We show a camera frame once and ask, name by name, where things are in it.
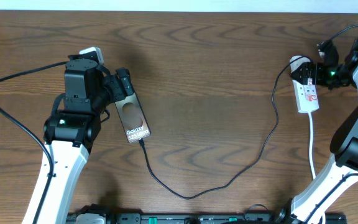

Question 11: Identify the black charging cable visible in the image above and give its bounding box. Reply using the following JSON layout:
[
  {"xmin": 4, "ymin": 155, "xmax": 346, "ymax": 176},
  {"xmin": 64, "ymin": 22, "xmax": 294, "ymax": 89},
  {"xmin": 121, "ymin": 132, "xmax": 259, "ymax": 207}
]
[{"xmin": 138, "ymin": 55, "xmax": 313, "ymax": 200}]

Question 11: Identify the smartphone with Galaxy screen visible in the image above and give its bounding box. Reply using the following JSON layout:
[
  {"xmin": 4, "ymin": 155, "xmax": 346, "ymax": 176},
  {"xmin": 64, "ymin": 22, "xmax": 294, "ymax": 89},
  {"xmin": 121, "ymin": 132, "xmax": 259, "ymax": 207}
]
[{"xmin": 115, "ymin": 93, "xmax": 151, "ymax": 143}]

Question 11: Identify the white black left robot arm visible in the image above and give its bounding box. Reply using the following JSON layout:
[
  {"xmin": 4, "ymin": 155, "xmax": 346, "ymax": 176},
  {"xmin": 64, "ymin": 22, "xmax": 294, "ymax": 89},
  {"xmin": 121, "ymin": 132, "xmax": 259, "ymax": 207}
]
[{"xmin": 23, "ymin": 53, "xmax": 134, "ymax": 223}]

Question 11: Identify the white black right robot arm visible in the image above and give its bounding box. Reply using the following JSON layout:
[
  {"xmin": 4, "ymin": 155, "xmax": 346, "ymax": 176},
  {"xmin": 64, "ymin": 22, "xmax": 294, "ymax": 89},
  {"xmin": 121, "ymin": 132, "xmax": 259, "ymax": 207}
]
[{"xmin": 276, "ymin": 38, "xmax": 358, "ymax": 223}]

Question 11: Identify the white power strip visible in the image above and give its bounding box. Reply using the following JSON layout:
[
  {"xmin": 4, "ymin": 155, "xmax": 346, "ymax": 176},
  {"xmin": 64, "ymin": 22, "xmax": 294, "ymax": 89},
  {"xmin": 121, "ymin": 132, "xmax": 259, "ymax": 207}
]
[{"xmin": 292, "ymin": 79, "xmax": 319, "ymax": 114}]

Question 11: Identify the white power strip cord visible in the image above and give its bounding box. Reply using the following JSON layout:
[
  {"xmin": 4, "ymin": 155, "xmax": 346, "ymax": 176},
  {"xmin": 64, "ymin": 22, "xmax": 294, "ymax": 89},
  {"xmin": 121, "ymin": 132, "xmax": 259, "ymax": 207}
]
[{"xmin": 308, "ymin": 111, "xmax": 326, "ymax": 224}]

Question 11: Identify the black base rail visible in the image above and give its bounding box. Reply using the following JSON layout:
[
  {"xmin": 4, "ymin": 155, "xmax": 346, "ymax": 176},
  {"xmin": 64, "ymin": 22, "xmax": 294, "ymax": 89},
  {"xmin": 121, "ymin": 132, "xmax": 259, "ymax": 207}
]
[{"xmin": 65, "ymin": 203, "xmax": 347, "ymax": 224}]

